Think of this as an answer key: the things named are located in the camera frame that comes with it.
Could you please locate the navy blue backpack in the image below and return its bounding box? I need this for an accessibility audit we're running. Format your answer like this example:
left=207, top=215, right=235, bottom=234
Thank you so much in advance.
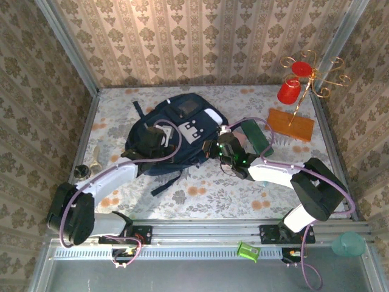
left=121, top=92, right=229, bottom=197

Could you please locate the glass bottle black cap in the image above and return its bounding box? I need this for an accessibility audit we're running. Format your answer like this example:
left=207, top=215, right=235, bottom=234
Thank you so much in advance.
left=74, top=164, right=91, bottom=179

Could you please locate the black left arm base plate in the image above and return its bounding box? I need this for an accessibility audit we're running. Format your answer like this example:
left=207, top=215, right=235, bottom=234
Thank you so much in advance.
left=97, top=224, right=153, bottom=245

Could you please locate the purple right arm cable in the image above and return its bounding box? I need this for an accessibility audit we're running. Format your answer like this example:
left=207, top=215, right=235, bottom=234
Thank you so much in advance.
left=224, top=117, right=356, bottom=291

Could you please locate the red plastic cup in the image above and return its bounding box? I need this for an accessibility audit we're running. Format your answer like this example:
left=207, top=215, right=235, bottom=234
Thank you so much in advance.
left=277, top=77, right=302, bottom=106
left=291, top=60, right=314, bottom=78

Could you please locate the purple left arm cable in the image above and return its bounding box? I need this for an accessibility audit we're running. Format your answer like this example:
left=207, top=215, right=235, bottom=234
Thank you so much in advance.
left=59, top=119, right=183, bottom=270

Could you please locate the small green box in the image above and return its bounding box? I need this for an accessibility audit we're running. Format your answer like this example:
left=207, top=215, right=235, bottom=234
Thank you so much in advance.
left=236, top=241, right=262, bottom=263

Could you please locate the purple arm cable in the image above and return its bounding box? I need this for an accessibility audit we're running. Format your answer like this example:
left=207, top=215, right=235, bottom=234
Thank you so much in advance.
left=224, top=117, right=356, bottom=291
left=59, top=119, right=183, bottom=270

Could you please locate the beige wooden scoop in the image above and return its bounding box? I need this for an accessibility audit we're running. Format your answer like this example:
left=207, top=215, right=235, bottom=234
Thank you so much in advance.
left=89, top=145, right=104, bottom=172

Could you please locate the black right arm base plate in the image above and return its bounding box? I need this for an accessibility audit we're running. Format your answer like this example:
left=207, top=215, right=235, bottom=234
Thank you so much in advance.
left=259, top=224, right=316, bottom=245

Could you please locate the aluminium frame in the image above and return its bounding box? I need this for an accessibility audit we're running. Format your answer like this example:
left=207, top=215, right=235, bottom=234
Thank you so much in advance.
left=27, top=0, right=389, bottom=292

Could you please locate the teal plastic cup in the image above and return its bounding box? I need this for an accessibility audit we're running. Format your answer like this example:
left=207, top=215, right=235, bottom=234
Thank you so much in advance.
left=331, top=231, right=367, bottom=258

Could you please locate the floral table cloth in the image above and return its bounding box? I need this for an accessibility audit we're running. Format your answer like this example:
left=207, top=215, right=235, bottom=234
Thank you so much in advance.
left=68, top=85, right=349, bottom=220

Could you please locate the grey slotted cable duct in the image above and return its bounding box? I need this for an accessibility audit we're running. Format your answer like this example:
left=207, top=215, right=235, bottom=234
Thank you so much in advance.
left=50, top=245, right=285, bottom=262

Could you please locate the dark green pencil case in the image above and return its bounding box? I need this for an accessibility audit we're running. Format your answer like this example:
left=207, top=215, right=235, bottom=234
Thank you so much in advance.
left=241, top=118, right=274, bottom=156

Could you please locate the gold wire stand wooden base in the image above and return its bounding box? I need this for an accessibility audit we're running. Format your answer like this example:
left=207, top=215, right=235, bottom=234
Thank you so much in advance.
left=264, top=49, right=353, bottom=143

